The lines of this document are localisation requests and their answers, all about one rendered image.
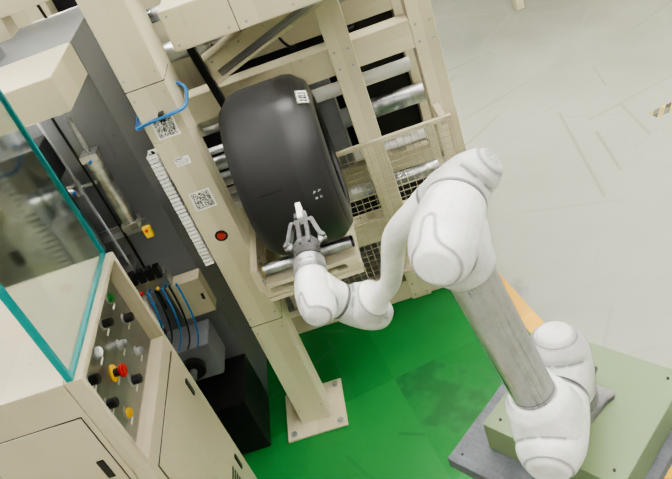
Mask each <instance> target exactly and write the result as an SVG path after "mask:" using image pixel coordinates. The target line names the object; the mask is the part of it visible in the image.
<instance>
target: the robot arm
mask: <svg viewBox="0 0 672 479"><path fill-rule="evenodd" d="M502 169H503V167H502V164H501V162H500V160H499V158H498V157H497V156H496V155H495V154H494V153H493V152H492V151H490V150H489V149H486V148H474V149H470V150H467V151H464V152H461V153H459V154H457V155H455V156H454V157H452V158H451V159H449V160H448V161H446V162H445V163H444V164H442V165H441V166H440V167H439V168H437V169H436V170H435V171H434V172H432V173H431V174H430V175H429V176H428V177H427V178H426V180H425V181H424V182H423V183H422V184H421V185H420V186H418V187H417V189H416V190H415V191H414V192H413V194H412V195H411V196H410V197H409V199H408V200H407V201H406V202H405V203H404V205H403V206H402V207H401V208H400V209H399V210H398V211H397V212H396V214H395V215H394V216H393V217H392V218H391V220H390V221H389V222H388V224H387V226H386V227H385V230H384V232H383V235H382V240H381V279H380V280H379V281H377V282H376V281H373V280H365V281H362V282H356V283H352V284H347V283H344V282H342V281H340V280H338V279H337V278H335V277H334V276H333V275H331V274H330V273H328V270H327V267H326V262H325V258H324V257H323V255H322V254H321V251H320V246H321V242H322V241H323V240H324V241H326V240H327V239H328V238H327V236H326V233H325V232H324V231H322V230H321V229H320V228H319V226H318V224H317V223H316V221H315V220H314V218H313V216H309V217H307V213H306V211H305V210H303V209H302V206H301V204H300V202H297V203H295V207H296V213H294V215H293V216H294V218H293V220H294V222H293V223H292V222H290V223H289V225H288V231H287V237H286V242H285V243H284V245H283V248H284V250H285V252H286V253H289V252H292V253H293V254H294V258H295V259H294V261H293V267H294V277H295V282H294V293H295V299H296V303H297V307H298V310H299V312H300V314H301V316H302V318H303V319H304V321H305V322H306V323H307V324H309V325H311V326H315V327H321V326H325V325H327V324H328V323H330V322H331V321H332V319H335V320H337V321H339V322H341V323H343V324H346V325H349V326H352V327H355V328H359V329H363V330H371V331H373V330H381V329H383V328H385V327H387V326H388V325H389V323H390V322H391V320H392V318H393V313H394V311H393V307H392V304H391V303H390V300H391V299H392V298H393V297H394V295H395V294H396V293H397V291H398V290H399V288H400V286H401V282H402V277H403V269H404V260H405V251H406V246H407V243H408V255H409V260H410V263H411V266H412V268H413V270H414V272H415V273H416V275H417V276H418V277H419V278H420V279H421V280H423V281H424V282H426V283H428V284H430V285H433V286H438V287H444V288H446V289H448V290H450V291H452V293H453V295H454V297H455V299H456V300H457V302H458V304H459V306H460V307H461V309H462V311H463V313H464V315H465V316H466V318H467V320H468V322H469V323H470V325H471V327H472V329H473V331H474V332H475V334H476V336H477V338H478V339H479V341H480V343H481V345H482V347H483V348H484V350H485V352H486V354H487V355H488V357H489V359H490V361H491V362H492V364H493V366H494V368H495V370H496V371H497V373H498V375H499V377H500V378H501V380H502V382H503V384H504V386H505V387H506V389H507V391H508V395H507V397H506V401H505V409H506V412H507V416H508V419H509V422H510V426H511V429H512V433H513V437H514V440H515V442H516V453H517V456H518V458H519V460H520V462H521V464H522V466H523V468H524V469H525V470H526V471H527V472H528V473H529V474H530V475H531V476H533V477H534V478H536V479H569V478H571V477H573V476H574V475H575V474H576V473H577V472H578V470H579V469H580V467H581V466H582V464H583V462H584V460H585V458H586V455H587V451H588V444H589V436H590V425H591V424H592V422H593V421H594V420H595V419H596V417H597V416H598V415H599V414H600V412H601V411H602V410H603V409H604V407H605V406H606V405H607V404H608V403H610V402H611V401H613V400H614V399H615V392H614V391H613V390H612V389H609V388H605V387H601V386H599V385H597V384H595V374H596V372H597V370H598V369H597V366H595V364H594V362H593V357H592V352H591V349H590V346H589V344H588V342H587V340H586V339H585V337H584V336H583V335H582V334H581V332H580V331H579V330H577V329H576V328H575V327H574V326H572V325H568V324H566V323H564V322H559V321H552V322H548V323H545V324H543V325H541V326H539V327H537V328H536V329H535V330H534V331H533V332H532V334H531V336H530V335H529V333H528V331H527V329H526V327H525V325H524V323H523V321H522V319H521V317H520V315H519V313H518V311H517V309H516V308H515V306H514V304H513V302H512V300H511V298H510V296H509V294H508V292H507V290H506V288H505V286H504V284H503V282H502V280H501V278H500V276H499V274H498V272H497V271H496V269H495V262H496V254H495V251H494V247H493V243H492V239H491V234H490V229H489V223H488V220H487V219H486V213H487V209H488V206H489V203H490V200H491V197H492V195H491V192H493V191H494V190H495V189H496V188H497V187H498V185H499V183H500V180H501V178H502V175H503V171H502ZM309 223H311V224H312V226H313V227H314V229H315V231H316V232H317V234H318V239H317V238H316V237H314V236H312V235H311V231H310V226H309V225H310V224H309ZM302 224H304V229H305V236H302V231H301V225H302ZM295 229H296V236H297V240H296V242H295V243H294V245H293V239H294V233H295ZM292 245H293V246H292Z"/></svg>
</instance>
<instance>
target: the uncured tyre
mask: <svg viewBox="0 0 672 479"><path fill-rule="evenodd" d="M294 90H307V94H308V97H309V101H310V103H297V100H296V96H295V92H294ZM219 128H220V135H221V140H222V144H223V148H224V152H225V156H226V160H227V163H228V167H229V170H230V173H231V176H232V179H233V182H234V185H235V187H236V190H237V193H238V195H239V198H240V200H241V203H242V205H243V208H244V210H245V212H246V215H247V217H248V219H249V221H250V223H251V225H252V227H253V229H254V231H255V232H256V234H257V236H258V237H259V239H260V241H261V242H262V243H263V245H264V246H265V247H266V248H267V249H269V250H271V251H273V252H276V253H278V254H280V255H282V256H288V255H294V254H293V253H292V252H289V253H286V252H285V250H284V248H283V245H284V243H285V242H286V237H287V231H288V225H289V223H290V222H292V223H293V222H294V220H293V218H294V216H293V215H294V213H296V207H295V203H297V202H300V204H301V206H302V209H303V210H305V211H306V213H307V217H309V216H313V218H314V220H315V221H316V223H317V224H318V226H319V228H320V229H321V230H322V231H324V232H325V233H326V236H327V238H328V239H327V240H326V241H324V240H323V241H322V242H321V246H322V245H325V244H328V243H331V242H334V241H337V240H339V239H341V238H342V237H344V236H345V235H346V234H347V232H348V231H349V229H350V227H351V225H352V223H353V215H352V209H351V202H350V198H349V194H348V191H347V187H346V184H345V180H344V177H343V174H342V171H341V168H340V165H339V161H338V158H337V155H336V152H335V149H334V147H333V144H332V141H331V138H330V135H329V132H328V129H327V127H326V124H325V121H324V119H323V116H322V113H321V111H320V108H319V106H318V103H317V101H316V99H315V97H314V95H313V93H312V91H311V90H310V88H309V86H308V84H307V82H306V81H305V80H304V79H301V78H299V77H297V76H295V75H292V74H283V75H279V76H276V77H273V78H270V79H268V80H265V81H262V82H259V83H256V84H254V85H251V86H248V87H245V88H242V89H239V90H237V91H234V92H233V93H232V94H230V95H229V96H227V98H226V100H225V102H224V104H223V106H222V108H221V110H220V112H219ZM318 187H321V189H322V192H323V195H324V197H325V198H323V199H321V200H319V201H316V202H315V199H314V197H313V194H312V192H311V190H313V189H316V188H318ZM278 190H282V191H279V192H276V193H273V194H270V195H267V196H264V197H261V198H260V196H263V195H266V194H269V193H272V192H275V191H278Z"/></svg>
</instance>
